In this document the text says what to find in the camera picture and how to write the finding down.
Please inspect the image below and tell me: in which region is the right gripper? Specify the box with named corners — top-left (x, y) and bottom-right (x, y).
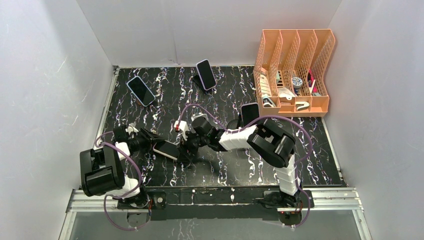
top-left (176, 128), bottom-right (209, 164)

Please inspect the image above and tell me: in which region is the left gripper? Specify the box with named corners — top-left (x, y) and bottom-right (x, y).
top-left (128, 127), bottom-right (166, 154)

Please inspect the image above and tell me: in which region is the pink case phone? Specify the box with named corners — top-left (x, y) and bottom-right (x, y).
top-left (152, 140), bottom-right (180, 161)

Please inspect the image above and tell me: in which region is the silver metal phone stand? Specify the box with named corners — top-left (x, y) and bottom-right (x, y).
top-left (190, 112), bottom-right (208, 122)

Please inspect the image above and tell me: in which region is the blue case phone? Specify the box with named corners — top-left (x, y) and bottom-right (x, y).
top-left (126, 76), bottom-right (156, 107)

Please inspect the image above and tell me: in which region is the purple back magsafe phone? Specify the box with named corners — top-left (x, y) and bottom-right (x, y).
top-left (241, 102), bottom-right (260, 127)

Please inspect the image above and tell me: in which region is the purple case phone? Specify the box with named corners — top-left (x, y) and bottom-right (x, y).
top-left (195, 59), bottom-right (217, 90)

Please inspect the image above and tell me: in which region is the orange desk file organizer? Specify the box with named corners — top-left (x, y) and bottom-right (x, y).
top-left (253, 29), bottom-right (336, 117)

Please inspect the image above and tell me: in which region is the black round base phone stand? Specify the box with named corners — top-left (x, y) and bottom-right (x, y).
top-left (226, 119), bottom-right (241, 130)

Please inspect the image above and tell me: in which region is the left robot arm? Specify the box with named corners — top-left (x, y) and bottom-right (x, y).
top-left (79, 124), bottom-right (164, 208)

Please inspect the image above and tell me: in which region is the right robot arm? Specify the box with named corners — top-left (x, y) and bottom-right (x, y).
top-left (174, 116), bottom-right (302, 209)

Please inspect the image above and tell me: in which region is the black folding phone stand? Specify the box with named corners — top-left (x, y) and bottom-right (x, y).
top-left (191, 75), bottom-right (212, 93)

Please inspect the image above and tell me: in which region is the teal stapler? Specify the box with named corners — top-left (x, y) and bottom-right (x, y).
top-left (262, 95), bottom-right (276, 108)

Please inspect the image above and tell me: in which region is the white oval label pack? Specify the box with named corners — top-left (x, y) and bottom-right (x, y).
top-left (259, 72), bottom-right (272, 96)

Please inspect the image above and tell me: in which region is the white plastic packet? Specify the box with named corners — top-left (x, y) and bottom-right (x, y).
top-left (277, 86), bottom-right (296, 101)

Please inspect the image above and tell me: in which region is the green tall box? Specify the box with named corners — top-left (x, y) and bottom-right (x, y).
top-left (275, 71), bottom-right (281, 86)

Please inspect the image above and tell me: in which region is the round blue lid jar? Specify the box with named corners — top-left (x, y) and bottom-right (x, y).
top-left (291, 76), bottom-right (304, 90)

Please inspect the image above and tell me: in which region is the white flat card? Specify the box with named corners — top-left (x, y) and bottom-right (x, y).
top-left (309, 79), bottom-right (316, 94)

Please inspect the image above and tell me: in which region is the magenta notebook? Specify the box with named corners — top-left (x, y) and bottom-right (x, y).
top-left (307, 70), bottom-right (317, 93)

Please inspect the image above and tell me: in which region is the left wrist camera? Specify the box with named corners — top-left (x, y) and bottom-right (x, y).
top-left (126, 122), bottom-right (139, 136)

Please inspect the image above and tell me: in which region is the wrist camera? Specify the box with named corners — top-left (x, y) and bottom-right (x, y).
top-left (126, 122), bottom-right (139, 136)
top-left (173, 120), bottom-right (189, 134)

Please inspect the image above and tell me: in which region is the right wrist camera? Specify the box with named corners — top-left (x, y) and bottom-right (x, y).
top-left (173, 120), bottom-right (189, 134)

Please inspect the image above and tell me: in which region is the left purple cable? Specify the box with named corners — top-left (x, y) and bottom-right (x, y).
top-left (94, 131), bottom-right (150, 231)

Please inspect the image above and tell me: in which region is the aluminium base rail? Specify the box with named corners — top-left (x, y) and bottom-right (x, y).
top-left (59, 187), bottom-right (372, 240)

